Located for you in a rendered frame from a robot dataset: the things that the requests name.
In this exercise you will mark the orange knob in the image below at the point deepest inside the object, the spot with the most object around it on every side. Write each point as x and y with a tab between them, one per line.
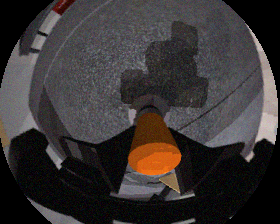
153	149

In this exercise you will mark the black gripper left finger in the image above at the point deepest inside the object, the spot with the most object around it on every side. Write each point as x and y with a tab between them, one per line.
110	157

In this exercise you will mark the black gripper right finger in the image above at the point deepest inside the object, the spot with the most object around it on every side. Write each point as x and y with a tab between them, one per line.
198	160

